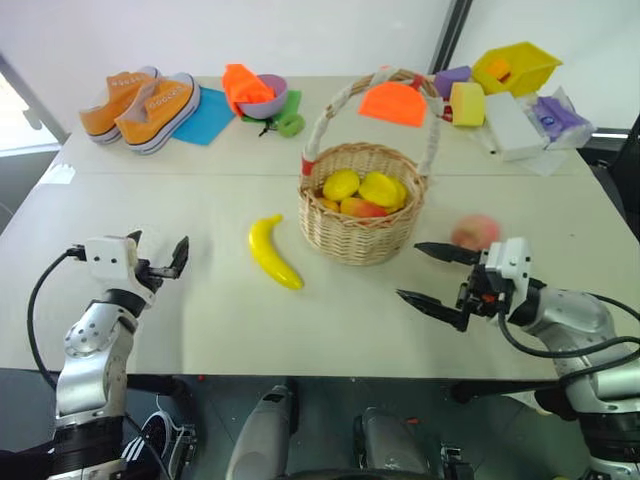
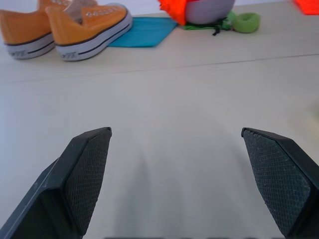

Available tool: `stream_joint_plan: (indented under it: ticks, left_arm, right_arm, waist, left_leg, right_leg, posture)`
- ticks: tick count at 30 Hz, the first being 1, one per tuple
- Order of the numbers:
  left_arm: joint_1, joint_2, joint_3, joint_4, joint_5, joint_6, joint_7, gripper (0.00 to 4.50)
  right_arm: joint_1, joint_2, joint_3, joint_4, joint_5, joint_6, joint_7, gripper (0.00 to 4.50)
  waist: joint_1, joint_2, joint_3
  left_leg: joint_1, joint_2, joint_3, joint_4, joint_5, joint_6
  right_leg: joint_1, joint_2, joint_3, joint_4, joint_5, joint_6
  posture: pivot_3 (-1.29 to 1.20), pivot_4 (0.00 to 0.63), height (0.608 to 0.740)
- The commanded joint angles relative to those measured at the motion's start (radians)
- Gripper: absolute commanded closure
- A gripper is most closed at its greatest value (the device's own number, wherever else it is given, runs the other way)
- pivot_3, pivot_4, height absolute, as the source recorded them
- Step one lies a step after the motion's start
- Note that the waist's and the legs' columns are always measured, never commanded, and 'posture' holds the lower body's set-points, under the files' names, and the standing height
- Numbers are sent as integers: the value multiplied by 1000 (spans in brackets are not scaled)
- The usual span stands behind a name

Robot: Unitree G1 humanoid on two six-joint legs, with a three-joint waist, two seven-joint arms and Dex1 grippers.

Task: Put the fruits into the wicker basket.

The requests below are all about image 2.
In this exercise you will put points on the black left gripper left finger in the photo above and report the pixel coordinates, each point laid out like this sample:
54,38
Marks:
74,179

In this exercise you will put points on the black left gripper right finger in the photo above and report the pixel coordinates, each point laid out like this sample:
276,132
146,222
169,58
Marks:
281,179

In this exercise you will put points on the orange canvas sneaker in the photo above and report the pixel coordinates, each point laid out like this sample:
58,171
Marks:
87,30
25,32

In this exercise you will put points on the teal cloth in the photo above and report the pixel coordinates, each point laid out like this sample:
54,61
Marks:
144,32

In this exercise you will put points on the orange flat object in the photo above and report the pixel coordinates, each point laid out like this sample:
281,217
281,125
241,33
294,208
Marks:
307,6

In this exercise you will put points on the grey plastic bowl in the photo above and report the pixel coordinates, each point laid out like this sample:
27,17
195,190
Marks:
207,11

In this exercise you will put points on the bright orange cloth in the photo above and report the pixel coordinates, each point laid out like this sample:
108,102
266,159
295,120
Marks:
174,8

